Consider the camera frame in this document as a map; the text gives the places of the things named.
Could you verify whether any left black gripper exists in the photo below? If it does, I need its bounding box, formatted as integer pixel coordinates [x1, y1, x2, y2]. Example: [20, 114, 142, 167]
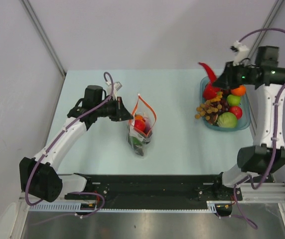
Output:
[95, 97, 133, 122]

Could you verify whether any orange pumpkin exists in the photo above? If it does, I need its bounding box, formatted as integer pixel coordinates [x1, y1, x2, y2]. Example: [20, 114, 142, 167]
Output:
[135, 115, 144, 120]

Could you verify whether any red chili pepper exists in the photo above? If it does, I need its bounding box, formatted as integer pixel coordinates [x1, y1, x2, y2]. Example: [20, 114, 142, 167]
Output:
[198, 62, 217, 84]

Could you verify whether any red tomato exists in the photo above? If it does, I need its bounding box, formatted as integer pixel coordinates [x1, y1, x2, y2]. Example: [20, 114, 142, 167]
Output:
[134, 120, 146, 131]

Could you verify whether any clear zip bag orange zipper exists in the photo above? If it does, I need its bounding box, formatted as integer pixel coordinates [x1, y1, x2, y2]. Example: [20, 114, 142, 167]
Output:
[127, 94, 157, 157]

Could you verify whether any purple white scallion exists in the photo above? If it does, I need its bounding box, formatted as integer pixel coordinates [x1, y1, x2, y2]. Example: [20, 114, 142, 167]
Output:
[143, 113, 151, 134]

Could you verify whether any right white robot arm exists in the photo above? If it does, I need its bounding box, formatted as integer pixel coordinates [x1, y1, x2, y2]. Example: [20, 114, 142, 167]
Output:
[213, 42, 285, 200]

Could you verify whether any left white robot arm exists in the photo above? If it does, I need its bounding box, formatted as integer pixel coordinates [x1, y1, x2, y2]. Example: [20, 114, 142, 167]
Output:
[19, 82, 134, 206]

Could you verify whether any orange tangerine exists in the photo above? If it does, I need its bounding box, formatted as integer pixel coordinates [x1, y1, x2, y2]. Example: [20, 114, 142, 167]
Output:
[230, 85, 246, 97]

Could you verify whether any green apple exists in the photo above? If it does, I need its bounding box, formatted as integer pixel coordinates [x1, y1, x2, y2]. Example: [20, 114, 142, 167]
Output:
[227, 94, 241, 107]

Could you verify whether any red bell pepper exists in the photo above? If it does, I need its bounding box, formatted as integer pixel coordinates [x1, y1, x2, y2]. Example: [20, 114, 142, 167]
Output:
[202, 83, 220, 100]

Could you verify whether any dark grape bunch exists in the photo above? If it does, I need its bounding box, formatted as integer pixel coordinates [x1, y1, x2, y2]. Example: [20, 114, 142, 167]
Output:
[212, 98, 230, 114]

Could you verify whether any small red apple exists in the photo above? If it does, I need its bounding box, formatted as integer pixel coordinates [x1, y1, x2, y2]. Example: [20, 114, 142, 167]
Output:
[229, 106, 243, 120]

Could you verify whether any green cabbage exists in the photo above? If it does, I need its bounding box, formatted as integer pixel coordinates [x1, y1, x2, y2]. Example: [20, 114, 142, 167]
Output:
[217, 112, 238, 128]

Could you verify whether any blue plastic bowl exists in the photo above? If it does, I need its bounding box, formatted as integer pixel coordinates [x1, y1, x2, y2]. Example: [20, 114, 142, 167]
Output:
[199, 77, 251, 132]

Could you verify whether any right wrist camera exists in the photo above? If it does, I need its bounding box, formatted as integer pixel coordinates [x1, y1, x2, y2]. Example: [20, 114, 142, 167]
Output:
[230, 41, 250, 66]

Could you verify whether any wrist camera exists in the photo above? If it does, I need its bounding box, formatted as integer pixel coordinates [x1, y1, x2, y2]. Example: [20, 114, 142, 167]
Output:
[105, 81, 122, 98]
[230, 41, 250, 66]

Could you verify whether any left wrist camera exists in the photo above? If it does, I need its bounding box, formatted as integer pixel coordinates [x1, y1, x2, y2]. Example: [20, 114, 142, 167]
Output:
[105, 81, 122, 98]

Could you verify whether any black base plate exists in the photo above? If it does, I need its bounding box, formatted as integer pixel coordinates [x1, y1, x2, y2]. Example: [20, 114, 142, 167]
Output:
[55, 174, 243, 210]

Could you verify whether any aluminium frame rail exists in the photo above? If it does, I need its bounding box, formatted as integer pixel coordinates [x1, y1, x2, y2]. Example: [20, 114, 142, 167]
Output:
[17, 181, 285, 205]

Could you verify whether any white cable duct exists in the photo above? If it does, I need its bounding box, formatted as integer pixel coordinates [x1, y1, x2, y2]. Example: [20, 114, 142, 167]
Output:
[29, 200, 233, 214]

